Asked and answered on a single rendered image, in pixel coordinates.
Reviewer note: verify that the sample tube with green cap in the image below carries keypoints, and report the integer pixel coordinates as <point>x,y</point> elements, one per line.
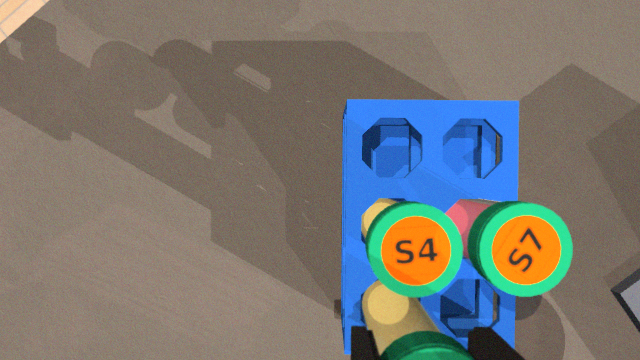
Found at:
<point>405,330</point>

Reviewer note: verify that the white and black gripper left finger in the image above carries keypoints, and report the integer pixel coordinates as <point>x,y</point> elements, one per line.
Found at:
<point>363,344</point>

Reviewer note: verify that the grey flat tray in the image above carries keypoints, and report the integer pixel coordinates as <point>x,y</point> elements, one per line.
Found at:
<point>627,292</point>

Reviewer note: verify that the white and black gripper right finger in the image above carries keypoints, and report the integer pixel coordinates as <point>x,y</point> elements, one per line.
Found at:
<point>486,344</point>

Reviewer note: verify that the blue tube rack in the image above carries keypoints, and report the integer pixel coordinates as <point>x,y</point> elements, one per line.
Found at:
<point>394,149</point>

